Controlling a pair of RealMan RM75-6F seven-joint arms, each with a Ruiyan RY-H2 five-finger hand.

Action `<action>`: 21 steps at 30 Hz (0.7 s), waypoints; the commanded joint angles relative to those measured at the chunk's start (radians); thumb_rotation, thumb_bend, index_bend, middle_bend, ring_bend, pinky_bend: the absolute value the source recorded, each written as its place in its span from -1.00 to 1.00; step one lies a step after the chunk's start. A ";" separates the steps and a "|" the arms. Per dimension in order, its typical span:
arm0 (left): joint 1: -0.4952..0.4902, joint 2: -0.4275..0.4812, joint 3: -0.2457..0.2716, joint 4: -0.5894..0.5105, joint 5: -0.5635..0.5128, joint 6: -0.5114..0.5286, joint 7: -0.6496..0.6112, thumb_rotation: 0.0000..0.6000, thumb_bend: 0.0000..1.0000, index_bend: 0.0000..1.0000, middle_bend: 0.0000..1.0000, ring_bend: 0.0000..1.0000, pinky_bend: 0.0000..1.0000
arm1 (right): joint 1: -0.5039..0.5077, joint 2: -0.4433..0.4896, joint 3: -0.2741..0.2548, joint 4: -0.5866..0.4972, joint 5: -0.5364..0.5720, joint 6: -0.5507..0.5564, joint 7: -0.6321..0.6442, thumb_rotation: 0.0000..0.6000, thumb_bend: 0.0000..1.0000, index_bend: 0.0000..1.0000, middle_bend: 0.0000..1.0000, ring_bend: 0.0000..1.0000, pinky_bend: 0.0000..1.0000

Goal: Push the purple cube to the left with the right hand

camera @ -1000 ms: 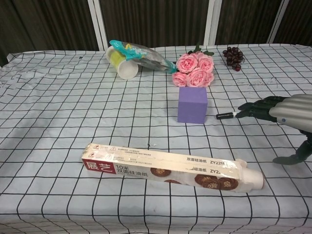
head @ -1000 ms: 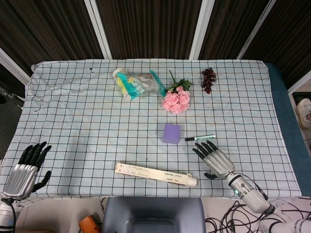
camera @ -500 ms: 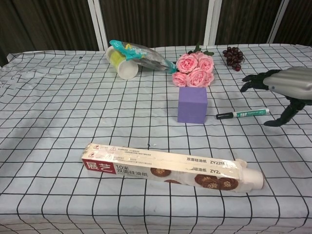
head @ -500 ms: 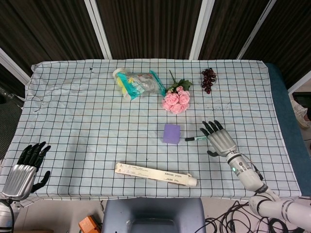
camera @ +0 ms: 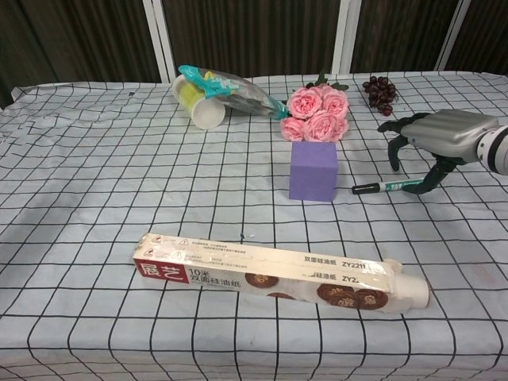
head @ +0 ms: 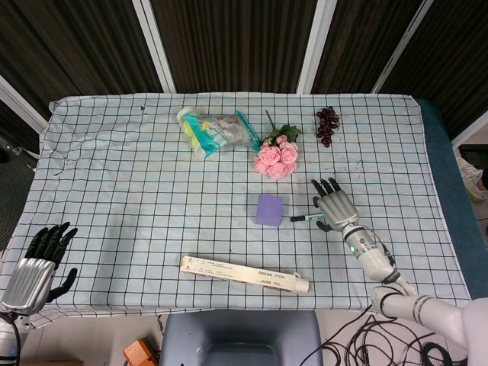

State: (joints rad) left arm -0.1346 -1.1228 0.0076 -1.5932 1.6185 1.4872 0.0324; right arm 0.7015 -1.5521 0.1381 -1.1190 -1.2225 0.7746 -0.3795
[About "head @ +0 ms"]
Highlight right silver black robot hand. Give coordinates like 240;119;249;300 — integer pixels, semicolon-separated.
310;175;361;233

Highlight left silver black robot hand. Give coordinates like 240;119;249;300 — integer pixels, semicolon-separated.
0;222;79;316

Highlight green white marker pen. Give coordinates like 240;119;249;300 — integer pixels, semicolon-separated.
290;213;326;223

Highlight purple foam block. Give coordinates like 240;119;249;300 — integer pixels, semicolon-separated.
253;193;285;229

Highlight pink artificial rose bouquet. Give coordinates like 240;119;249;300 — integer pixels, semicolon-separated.
254;109;303;179

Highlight dark red grape bunch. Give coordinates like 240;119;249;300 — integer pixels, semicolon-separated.
314;107;343;148

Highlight long baking paper box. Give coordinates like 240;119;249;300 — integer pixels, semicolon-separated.
179;255;310;295

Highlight blue table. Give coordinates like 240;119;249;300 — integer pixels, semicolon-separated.
415;98;488;302

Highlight white black checkered tablecloth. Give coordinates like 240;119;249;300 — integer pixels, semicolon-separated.
0;91;474;331

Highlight orange box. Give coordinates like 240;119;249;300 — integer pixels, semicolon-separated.
122;337;159;366

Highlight white shoe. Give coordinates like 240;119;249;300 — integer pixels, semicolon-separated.
456;156;487;202

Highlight bagged paper cups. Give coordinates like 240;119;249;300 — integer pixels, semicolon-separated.
175;107;261;159

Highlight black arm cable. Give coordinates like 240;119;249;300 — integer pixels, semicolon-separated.
375;232;400;285

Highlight white partition post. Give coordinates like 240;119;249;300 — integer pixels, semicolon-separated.
131;0;176;93
371;0;438;93
296;0;339;95
0;74;50;133

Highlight black floor cable bundle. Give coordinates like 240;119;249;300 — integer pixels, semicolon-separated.
300;304;470;366

